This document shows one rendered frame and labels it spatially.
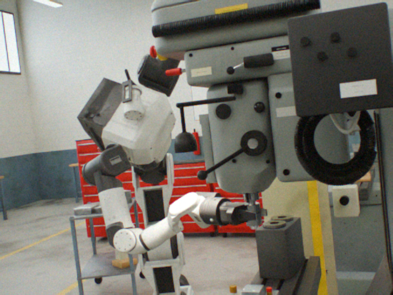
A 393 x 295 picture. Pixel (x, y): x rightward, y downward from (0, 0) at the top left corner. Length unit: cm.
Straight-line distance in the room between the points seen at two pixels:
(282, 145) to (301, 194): 190
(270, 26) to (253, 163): 37
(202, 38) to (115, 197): 65
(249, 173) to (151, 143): 52
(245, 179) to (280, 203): 186
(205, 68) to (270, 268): 87
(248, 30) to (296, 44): 30
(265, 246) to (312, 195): 134
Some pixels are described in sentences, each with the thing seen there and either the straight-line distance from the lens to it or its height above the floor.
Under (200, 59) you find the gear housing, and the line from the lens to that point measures 138.
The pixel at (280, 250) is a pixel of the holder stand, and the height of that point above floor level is 102.
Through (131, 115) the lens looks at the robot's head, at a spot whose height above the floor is 158.
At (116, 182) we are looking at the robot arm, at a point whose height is 135.
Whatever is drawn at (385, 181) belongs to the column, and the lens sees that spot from 128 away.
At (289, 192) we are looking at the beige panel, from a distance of 322.
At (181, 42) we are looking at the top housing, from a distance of 139.
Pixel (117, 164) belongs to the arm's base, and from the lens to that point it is 174.
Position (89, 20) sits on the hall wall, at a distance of 1226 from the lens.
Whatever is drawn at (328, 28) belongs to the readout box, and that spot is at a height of 169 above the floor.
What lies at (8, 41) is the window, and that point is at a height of 393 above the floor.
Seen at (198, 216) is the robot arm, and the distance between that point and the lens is 160.
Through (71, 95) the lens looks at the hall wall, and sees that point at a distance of 1238.
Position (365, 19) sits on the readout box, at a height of 170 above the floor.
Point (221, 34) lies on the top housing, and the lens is 136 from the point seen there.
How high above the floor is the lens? 153
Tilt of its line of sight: 3 degrees down
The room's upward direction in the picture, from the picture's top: 6 degrees counter-clockwise
